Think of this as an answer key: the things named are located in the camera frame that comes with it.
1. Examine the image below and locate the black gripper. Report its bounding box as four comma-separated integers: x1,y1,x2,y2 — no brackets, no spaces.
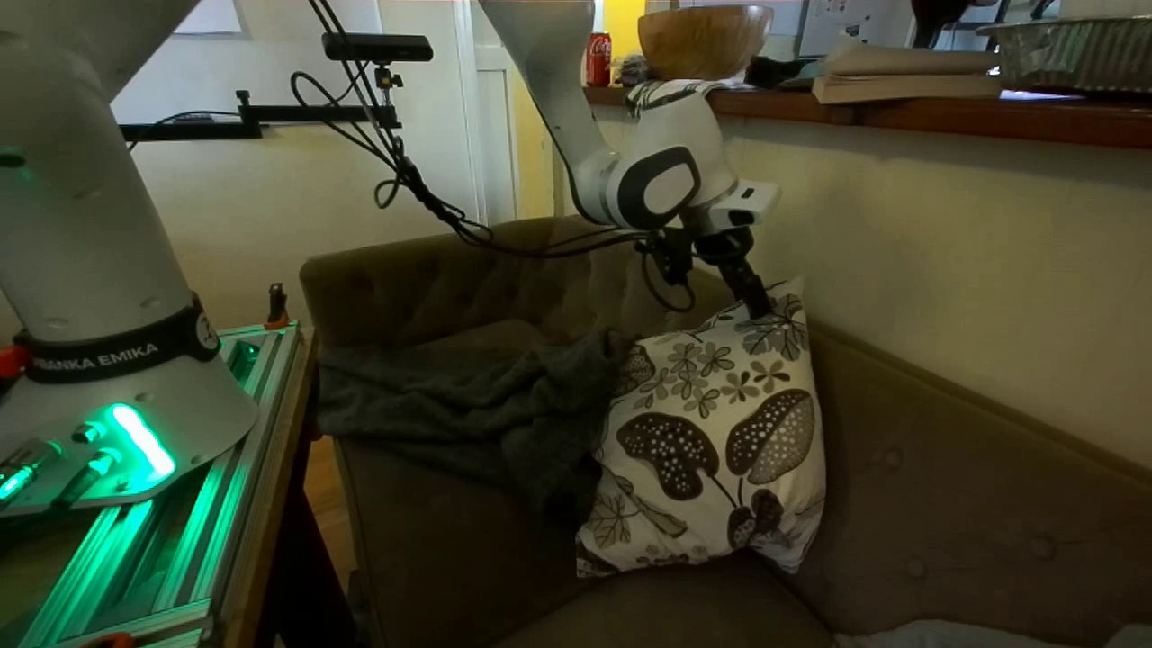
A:
686,212,780,326

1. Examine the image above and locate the white pillow black leaf print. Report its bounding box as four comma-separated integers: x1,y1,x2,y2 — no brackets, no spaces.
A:
572,278,833,586

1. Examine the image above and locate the wooden bowl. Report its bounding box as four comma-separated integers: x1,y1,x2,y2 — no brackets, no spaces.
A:
634,0,774,87

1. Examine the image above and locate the stack of books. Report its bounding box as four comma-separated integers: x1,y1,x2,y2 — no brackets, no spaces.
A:
809,42,1005,110

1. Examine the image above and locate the brown wooden shelf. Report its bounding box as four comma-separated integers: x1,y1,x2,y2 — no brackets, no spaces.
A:
582,83,1152,156

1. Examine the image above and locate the red can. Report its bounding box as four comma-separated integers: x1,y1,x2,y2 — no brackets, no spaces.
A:
581,28,616,92

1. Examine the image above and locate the dark grey blanket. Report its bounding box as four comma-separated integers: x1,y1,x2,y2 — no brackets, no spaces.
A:
314,312,636,534

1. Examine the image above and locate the brown tufted sofa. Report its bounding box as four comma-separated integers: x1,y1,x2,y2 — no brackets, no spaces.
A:
296,212,1152,648

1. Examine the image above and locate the aluminium foil tray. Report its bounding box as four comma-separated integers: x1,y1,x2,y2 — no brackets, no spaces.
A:
990,14,1152,98

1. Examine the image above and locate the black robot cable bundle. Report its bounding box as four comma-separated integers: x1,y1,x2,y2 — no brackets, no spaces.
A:
286,0,659,263

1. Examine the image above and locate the black bar camera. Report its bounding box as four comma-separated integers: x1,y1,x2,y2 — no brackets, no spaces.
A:
317,28,435,69

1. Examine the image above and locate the orange handled clamp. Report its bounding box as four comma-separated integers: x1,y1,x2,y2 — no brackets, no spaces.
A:
264,278,296,335

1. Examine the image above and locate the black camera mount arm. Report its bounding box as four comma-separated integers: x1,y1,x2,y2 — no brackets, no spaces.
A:
117,87,405,146

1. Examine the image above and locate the aluminium frame robot table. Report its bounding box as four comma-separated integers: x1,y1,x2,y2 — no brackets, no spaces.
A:
0,318,326,648

